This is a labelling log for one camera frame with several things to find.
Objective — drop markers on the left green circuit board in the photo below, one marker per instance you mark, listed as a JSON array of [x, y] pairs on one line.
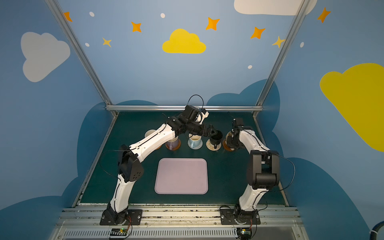
[[120, 233]]

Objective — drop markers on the right aluminium frame post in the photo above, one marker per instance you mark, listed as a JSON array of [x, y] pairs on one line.
[[292, 32]]

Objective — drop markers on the black mug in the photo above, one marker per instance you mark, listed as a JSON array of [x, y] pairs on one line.
[[216, 138]]

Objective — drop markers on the rear aluminium crossbar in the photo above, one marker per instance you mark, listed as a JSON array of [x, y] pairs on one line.
[[156, 108]]

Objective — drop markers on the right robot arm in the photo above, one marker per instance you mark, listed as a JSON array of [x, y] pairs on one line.
[[263, 169]]

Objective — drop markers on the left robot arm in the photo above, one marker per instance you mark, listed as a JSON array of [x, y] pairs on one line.
[[130, 167]]

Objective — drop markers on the aluminium front rail frame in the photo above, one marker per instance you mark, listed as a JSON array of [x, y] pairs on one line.
[[179, 222]]

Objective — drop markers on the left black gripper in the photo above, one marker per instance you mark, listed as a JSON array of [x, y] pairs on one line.
[[206, 130]]

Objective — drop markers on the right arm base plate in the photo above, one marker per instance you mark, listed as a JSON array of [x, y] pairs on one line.
[[239, 217]]

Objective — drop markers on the cream mug blue handle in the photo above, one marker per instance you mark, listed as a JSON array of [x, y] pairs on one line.
[[194, 137]]

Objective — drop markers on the lilac plastic tray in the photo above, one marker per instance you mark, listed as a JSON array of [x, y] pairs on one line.
[[182, 176]]

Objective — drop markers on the right green circuit board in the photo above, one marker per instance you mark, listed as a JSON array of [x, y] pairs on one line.
[[244, 234]]

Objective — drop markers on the dark brown wooden coaster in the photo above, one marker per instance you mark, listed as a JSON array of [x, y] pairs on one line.
[[173, 146]]

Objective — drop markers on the tan yellow mug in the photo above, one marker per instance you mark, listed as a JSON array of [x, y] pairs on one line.
[[229, 139]]

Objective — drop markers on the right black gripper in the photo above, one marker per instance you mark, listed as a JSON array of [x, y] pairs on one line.
[[231, 142]]

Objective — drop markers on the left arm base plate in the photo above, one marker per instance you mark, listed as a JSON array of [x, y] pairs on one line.
[[133, 216]]

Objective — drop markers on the white multicolour woven coaster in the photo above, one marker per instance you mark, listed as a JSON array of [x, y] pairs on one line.
[[212, 147]]

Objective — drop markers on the aluminium frame post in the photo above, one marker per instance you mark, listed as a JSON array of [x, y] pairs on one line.
[[59, 15], [292, 32]]

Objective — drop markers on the brown wooden saucer coaster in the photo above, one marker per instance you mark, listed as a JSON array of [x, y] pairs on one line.
[[226, 147]]

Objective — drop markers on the green circuit board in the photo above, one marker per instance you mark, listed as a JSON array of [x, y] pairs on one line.
[[120, 233], [244, 234]]

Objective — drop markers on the white mug lilac handle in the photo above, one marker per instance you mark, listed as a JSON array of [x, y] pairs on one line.
[[176, 138]]

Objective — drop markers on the grey woven coaster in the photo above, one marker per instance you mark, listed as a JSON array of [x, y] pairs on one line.
[[195, 145]]

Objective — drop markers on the cream mug white handle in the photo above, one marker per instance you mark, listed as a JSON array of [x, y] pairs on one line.
[[150, 133]]

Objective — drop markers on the left aluminium frame post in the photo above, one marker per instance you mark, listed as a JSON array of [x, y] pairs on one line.
[[59, 15]]

